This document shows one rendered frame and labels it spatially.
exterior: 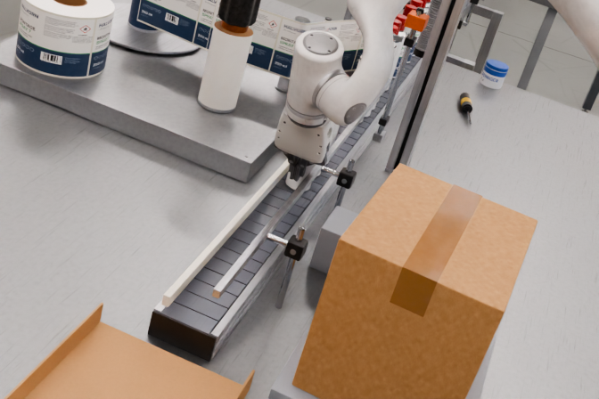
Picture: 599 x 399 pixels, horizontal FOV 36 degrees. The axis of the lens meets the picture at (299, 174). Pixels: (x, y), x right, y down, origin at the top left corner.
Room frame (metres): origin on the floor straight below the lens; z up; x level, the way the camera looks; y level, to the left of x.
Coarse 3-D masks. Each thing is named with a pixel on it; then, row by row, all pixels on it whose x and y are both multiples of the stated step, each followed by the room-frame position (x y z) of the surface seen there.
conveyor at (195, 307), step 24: (408, 72) 2.46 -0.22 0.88; (384, 96) 2.23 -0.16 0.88; (336, 168) 1.79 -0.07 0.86; (288, 192) 1.59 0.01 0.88; (312, 192) 1.62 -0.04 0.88; (264, 216) 1.47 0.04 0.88; (288, 216) 1.50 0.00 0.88; (240, 240) 1.37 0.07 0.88; (216, 264) 1.28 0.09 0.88; (192, 288) 1.20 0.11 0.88; (240, 288) 1.23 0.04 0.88; (168, 312) 1.12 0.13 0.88; (192, 312) 1.14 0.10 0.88; (216, 312) 1.15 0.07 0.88
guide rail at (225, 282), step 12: (360, 120) 1.87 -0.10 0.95; (348, 132) 1.77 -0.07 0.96; (336, 144) 1.69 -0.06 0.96; (312, 180) 1.53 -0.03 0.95; (300, 192) 1.46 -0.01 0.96; (288, 204) 1.40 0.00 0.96; (276, 216) 1.35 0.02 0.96; (264, 228) 1.30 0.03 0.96; (264, 240) 1.28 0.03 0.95; (252, 252) 1.22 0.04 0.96; (240, 264) 1.18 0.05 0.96; (228, 276) 1.14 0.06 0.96; (216, 288) 1.10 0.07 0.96
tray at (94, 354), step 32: (96, 320) 1.10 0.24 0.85; (64, 352) 1.01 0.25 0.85; (96, 352) 1.04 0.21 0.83; (128, 352) 1.06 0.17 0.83; (160, 352) 1.08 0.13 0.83; (32, 384) 0.93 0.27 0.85; (64, 384) 0.96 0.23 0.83; (96, 384) 0.98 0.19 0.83; (128, 384) 0.99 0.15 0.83; (160, 384) 1.01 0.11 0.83; (192, 384) 1.03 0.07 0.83; (224, 384) 1.05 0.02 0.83
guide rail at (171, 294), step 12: (288, 168) 1.64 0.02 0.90; (276, 180) 1.57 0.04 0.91; (264, 192) 1.50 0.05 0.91; (252, 204) 1.45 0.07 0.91; (240, 216) 1.39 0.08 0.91; (228, 228) 1.34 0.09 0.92; (216, 240) 1.29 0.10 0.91; (204, 252) 1.25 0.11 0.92; (216, 252) 1.29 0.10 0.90; (192, 264) 1.21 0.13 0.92; (204, 264) 1.24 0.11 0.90; (180, 276) 1.17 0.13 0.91; (192, 276) 1.19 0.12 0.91; (180, 288) 1.15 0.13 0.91; (168, 300) 1.11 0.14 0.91
